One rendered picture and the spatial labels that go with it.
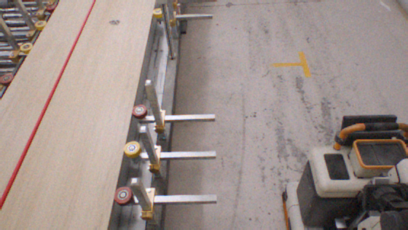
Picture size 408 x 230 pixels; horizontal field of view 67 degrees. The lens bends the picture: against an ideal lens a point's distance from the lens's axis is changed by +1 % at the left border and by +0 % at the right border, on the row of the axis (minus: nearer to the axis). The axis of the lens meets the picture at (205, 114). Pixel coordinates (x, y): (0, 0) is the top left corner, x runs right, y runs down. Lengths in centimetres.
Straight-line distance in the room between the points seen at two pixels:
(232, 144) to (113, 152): 128
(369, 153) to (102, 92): 145
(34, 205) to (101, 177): 30
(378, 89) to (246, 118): 131
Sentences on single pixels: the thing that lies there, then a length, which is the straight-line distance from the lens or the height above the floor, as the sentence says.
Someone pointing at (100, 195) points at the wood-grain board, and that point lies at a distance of 149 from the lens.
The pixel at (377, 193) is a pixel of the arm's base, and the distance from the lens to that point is 115.
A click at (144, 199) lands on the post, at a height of 97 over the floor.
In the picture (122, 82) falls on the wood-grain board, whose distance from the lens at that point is 191.
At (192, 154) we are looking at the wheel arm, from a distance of 157.
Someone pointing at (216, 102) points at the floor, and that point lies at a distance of 291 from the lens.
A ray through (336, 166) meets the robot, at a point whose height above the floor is 81.
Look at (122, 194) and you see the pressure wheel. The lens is 144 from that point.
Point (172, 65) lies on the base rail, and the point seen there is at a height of 70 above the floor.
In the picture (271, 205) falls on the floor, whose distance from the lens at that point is 237.
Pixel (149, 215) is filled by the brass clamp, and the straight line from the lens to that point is 143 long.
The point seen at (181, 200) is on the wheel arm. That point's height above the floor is 86.
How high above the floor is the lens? 215
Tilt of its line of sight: 50 degrees down
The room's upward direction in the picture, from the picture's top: 5 degrees counter-clockwise
